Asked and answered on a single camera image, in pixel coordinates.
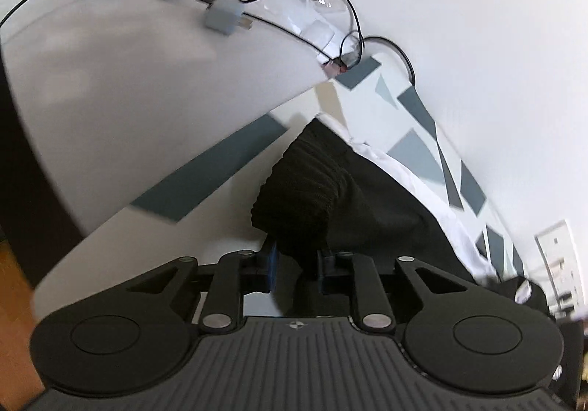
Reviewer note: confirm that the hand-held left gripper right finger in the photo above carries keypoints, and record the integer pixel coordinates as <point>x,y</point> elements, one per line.
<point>324,273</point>

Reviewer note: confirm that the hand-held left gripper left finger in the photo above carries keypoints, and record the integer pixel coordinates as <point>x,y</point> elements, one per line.
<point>273,268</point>

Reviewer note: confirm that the black sweater with white stripe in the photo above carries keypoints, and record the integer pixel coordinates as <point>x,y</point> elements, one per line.
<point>367,218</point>

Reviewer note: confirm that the geometric patterned table mat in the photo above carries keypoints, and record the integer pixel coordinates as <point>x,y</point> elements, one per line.
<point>220,209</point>

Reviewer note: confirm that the grey flat desk pad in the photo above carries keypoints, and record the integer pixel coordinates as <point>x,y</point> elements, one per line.
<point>138,71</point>

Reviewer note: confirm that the grey plug adapter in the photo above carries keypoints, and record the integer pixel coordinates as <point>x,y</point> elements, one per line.
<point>225,16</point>

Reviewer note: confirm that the white wall socket panel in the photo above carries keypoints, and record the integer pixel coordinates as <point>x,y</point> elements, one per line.
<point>558,245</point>

